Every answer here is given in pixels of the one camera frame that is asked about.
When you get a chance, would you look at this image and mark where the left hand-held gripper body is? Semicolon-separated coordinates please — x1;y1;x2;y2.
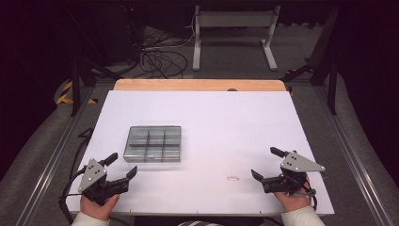
77;158;130;206

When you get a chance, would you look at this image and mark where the clear plastic compartment box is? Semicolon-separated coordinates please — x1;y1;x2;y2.
122;125;183;163

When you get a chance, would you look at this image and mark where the yellow black hazard tape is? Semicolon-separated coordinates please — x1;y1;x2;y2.
56;80;99;105

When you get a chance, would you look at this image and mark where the white board sheet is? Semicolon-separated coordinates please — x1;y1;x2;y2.
65;90;335;216

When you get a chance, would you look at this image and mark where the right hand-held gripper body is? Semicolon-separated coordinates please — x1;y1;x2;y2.
261;151;327;200

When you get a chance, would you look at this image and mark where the person's left hand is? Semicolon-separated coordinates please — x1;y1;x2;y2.
79;193;120;220

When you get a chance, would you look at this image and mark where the white metal stand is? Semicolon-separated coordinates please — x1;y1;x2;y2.
191;5;281;72

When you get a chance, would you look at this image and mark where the person's right hand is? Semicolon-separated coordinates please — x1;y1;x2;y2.
274;177;313;213

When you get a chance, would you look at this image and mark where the black metal stand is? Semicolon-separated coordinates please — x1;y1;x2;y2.
280;6;342;116
70;56;123;117

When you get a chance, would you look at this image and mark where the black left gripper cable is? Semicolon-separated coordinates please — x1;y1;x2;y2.
58;166;88;225

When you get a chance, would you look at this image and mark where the aluminium rail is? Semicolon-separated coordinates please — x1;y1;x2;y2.
15;86;95;226
313;86;394;226

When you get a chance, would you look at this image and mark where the thin black cable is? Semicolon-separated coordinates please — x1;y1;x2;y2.
69;126;95;180

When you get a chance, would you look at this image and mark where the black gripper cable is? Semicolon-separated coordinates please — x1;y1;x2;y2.
309;187;318;211
58;166;88;225

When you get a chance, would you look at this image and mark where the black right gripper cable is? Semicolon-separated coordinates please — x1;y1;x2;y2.
309;187;318;211

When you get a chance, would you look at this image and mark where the person's striped clothing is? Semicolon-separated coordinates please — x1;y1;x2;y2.
178;220;227;226

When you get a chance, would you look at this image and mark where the bundle of black floor cables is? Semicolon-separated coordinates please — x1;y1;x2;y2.
137;29;189;79

